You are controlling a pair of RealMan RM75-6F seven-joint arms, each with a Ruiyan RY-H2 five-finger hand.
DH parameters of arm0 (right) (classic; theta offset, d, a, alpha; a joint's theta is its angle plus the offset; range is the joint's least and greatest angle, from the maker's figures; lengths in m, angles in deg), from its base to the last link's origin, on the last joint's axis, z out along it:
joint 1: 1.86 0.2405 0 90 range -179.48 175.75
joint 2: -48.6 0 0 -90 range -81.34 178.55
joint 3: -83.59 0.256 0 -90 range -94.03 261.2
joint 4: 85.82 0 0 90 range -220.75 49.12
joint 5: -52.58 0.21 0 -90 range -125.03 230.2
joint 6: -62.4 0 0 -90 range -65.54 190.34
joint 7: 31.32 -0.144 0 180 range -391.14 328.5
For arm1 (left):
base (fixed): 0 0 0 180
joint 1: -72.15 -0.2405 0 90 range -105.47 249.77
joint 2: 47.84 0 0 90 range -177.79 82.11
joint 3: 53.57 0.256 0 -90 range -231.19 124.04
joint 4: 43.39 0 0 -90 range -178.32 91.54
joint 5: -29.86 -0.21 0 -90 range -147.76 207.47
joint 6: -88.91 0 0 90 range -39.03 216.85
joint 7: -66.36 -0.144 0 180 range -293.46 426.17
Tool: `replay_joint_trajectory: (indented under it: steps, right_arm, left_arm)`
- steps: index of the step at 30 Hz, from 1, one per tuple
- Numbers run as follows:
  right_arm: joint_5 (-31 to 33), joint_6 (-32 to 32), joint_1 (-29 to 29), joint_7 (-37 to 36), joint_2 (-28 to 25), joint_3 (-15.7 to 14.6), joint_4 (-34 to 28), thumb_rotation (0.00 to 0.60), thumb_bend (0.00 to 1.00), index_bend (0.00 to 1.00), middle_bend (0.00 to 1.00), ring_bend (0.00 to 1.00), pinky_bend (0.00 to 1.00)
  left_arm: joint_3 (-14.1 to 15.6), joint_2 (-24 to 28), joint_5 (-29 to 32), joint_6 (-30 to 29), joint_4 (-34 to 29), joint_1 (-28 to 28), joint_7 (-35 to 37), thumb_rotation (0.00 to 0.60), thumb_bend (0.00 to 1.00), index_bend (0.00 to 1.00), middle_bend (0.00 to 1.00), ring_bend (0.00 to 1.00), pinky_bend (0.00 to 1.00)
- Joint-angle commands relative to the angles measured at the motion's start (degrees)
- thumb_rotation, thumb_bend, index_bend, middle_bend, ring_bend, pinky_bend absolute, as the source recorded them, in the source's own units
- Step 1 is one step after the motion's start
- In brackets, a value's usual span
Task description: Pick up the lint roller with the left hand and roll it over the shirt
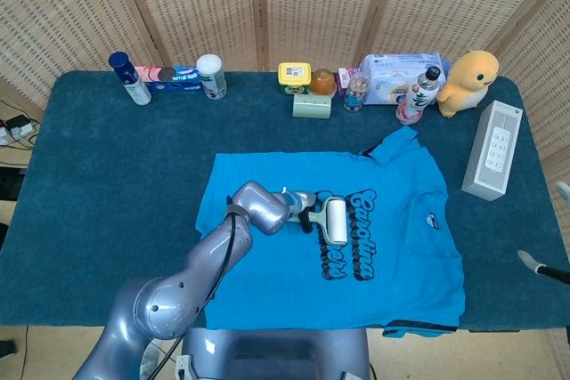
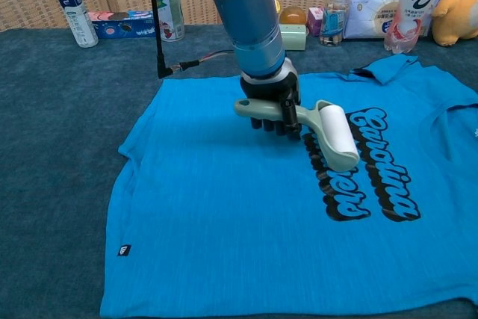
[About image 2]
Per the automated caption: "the small pink purple box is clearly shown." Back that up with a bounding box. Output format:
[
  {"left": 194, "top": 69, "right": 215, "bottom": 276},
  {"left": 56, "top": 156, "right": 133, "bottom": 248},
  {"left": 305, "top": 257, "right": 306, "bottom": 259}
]
[{"left": 307, "top": 7, "right": 326, "bottom": 37}]

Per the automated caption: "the pale green rectangular box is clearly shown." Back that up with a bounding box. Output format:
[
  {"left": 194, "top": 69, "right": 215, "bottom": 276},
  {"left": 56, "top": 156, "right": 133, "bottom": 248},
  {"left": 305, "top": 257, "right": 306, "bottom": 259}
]
[{"left": 279, "top": 23, "right": 308, "bottom": 52}]

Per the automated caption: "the dark teal table carpet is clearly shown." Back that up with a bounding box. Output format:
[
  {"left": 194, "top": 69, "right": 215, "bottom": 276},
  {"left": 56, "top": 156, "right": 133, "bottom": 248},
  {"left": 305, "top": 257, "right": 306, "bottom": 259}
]
[{"left": 0, "top": 23, "right": 478, "bottom": 319}]

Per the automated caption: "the drink bottle with pink label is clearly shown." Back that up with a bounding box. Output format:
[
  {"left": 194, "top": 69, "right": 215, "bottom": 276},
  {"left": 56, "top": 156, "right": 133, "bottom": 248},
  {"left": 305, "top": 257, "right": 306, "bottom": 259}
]
[{"left": 383, "top": 0, "right": 444, "bottom": 55}]

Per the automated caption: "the blue pink cookie box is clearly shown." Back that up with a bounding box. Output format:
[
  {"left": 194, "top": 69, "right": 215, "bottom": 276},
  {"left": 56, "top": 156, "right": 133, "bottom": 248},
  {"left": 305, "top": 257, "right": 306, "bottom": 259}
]
[{"left": 87, "top": 10, "right": 158, "bottom": 39}]

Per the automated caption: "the white blue tissue pack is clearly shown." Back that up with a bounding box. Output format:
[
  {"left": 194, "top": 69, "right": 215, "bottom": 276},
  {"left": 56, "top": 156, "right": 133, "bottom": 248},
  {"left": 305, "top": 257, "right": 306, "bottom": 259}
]
[{"left": 341, "top": 0, "right": 441, "bottom": 40}]

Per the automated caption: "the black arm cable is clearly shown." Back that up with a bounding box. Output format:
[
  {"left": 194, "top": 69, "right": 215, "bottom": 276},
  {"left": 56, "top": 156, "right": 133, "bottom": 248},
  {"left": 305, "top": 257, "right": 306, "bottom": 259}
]
[{"left": 146, "top": 0, "right": 236, "bottom": 80}]

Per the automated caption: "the green can with white lid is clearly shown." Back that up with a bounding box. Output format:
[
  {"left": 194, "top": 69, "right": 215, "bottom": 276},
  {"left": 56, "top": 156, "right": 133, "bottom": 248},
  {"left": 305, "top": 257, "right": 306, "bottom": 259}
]
[{"left": 155, "top": 0, "right": 186, "bottom": 42}]

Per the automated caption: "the white bottle with blue cap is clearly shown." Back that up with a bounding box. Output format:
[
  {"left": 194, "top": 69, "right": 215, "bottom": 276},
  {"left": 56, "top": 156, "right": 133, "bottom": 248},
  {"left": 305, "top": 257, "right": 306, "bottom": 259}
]
[{"left": 44, "top": 0, "right": 99, "bottom": 49}]

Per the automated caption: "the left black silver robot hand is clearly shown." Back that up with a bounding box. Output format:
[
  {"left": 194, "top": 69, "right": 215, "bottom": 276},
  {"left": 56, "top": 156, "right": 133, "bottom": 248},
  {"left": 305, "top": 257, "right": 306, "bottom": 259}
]
[{"left": 238, "top": 58, "right": 302, "bottom": 140}]

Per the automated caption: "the orange plush toy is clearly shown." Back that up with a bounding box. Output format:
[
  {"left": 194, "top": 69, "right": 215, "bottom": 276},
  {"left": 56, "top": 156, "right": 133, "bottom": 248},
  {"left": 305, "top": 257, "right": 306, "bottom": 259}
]
[{"left": 432, "top": 0, "right": 478, "bottom": 47}]

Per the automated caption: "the clear jar with snacks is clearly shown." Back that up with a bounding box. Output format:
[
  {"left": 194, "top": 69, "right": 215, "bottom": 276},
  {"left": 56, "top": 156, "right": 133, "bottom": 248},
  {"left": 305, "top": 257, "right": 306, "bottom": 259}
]
[{"left": 319, "top": 0, "right": 353, "bottom": 47}]

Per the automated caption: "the blue printed t-shirt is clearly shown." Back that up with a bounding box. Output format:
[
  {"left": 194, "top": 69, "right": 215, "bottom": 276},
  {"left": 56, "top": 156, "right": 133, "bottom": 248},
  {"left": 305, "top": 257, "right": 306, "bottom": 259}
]
[{"left": 99, "top": 53, "right": 478, "bottom": 318}]

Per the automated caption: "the pale green lint roller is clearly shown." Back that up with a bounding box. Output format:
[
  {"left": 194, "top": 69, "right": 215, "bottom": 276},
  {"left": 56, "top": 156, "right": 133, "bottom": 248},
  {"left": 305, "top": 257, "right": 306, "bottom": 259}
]
[{"left": 234, "top": 98, "right": 361, "bottom": 174}]

